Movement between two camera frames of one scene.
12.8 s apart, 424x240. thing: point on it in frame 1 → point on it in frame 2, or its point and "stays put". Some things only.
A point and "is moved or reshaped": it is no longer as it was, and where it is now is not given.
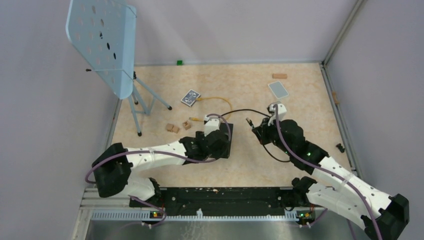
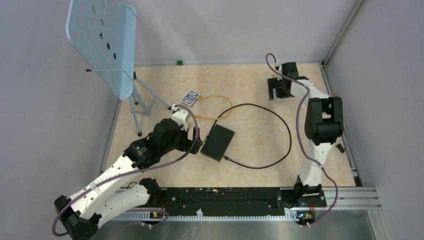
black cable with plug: [249, 121] is moved or reshaped
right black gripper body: [270, 134] → [283, 93]
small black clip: [340, 147] stays put
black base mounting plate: [223, 201] stays put
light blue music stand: [103, 33] stays put
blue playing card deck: [190, 98] stays put
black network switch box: [223, 127] is moved or reshaped
